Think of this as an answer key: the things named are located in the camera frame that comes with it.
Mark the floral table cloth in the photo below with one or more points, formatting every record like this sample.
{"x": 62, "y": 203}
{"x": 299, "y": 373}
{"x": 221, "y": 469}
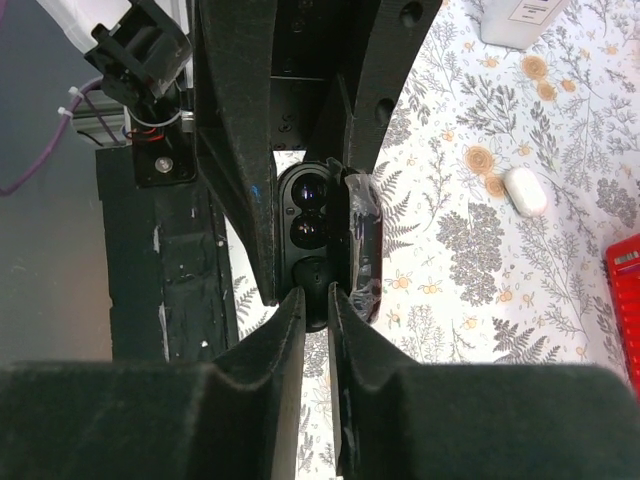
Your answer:
{"x": 467, "y": 279}

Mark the black earbud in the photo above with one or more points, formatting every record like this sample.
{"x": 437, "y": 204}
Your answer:
{"x": 314, "y": 274}

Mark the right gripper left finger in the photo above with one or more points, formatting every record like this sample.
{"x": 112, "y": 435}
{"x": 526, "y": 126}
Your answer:
{"x": 235, "y": 417}

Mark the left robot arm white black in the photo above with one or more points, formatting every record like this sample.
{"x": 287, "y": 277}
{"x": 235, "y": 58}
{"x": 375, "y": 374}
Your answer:
{"x": 144, "y": 51}

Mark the white earbud charging case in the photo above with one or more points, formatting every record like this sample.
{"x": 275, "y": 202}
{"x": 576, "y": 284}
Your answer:
{"x": 526, "y": 192}

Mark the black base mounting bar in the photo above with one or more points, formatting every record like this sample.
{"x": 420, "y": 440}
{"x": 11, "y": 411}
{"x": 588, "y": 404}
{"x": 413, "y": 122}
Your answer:
{"x": 169, "y": 273}

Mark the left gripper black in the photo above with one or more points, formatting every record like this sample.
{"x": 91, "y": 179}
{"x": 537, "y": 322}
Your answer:
{"x": 244, "y": 88}

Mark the black earbud charging case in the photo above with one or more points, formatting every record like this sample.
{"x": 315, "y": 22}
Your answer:
{"x": 331, "y": 211}

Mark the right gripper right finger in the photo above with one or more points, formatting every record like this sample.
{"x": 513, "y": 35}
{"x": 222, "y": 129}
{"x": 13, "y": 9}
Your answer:
{"x": 396, "y": 418}

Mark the red plastic shopping basket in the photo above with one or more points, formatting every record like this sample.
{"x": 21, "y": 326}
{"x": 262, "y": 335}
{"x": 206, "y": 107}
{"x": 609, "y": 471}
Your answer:
{"x": 622, "y": 269}

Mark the white bottle black cap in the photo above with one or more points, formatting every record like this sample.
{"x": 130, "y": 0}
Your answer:
{"x": 518, "y": 24}

